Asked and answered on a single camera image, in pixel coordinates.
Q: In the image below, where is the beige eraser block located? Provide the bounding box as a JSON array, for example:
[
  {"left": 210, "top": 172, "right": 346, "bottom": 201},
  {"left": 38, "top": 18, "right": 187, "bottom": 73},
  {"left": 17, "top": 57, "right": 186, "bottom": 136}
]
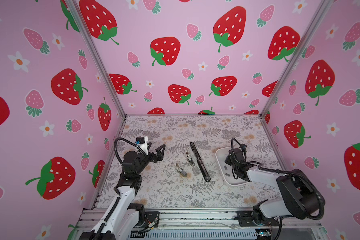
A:
[{"left": 175, "top": 164, "right": 188, "bottom": 178}]

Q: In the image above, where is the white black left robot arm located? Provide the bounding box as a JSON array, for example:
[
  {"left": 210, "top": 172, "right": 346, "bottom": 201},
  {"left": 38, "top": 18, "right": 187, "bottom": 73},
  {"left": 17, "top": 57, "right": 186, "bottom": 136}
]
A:
[{"left": 79, "top": 136, "right": 166, "bottom": 240}]

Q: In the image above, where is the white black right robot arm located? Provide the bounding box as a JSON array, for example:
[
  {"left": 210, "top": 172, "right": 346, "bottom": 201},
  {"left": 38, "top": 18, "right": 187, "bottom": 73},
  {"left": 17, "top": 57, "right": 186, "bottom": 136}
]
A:
[{"left": 224, "top": 138, "right": 325, "bottom": 226}]

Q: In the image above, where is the aluminium corner post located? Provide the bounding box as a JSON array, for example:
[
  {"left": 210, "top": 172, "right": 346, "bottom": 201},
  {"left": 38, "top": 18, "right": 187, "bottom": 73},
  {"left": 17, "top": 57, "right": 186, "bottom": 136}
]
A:
[
  {"left": 66, "top": 0, "right": 126, "bottom": 120},
  {"left": 259, "top": 0, "right": 334, "bottom": 120}
]

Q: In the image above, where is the white plastic tray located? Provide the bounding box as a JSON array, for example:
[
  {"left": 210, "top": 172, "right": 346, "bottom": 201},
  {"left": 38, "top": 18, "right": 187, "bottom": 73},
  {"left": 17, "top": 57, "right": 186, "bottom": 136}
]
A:
[{"left": 215, "top": 147, "right": 249, "bottom": 187}]

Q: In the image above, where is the aluminium corner post right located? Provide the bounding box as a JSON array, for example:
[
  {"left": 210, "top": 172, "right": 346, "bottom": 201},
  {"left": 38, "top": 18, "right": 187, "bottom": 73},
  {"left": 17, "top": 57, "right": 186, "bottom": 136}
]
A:
[{"left": 259, "top": 0, "right": 334, "bottom": 120}]

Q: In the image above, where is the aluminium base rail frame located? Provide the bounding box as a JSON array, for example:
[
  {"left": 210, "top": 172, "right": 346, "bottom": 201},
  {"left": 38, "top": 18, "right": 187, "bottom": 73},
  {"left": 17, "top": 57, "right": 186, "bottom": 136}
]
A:
[{"left": 73, "top": 206, "right": 328, "bottom": 240}]

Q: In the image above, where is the aluminium corner post left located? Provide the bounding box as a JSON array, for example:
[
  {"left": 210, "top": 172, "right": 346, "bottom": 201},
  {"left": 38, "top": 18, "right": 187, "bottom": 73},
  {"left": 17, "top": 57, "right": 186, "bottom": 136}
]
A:
[{"left": 66, "top": 0, "right": 126, "bottom": 120}]

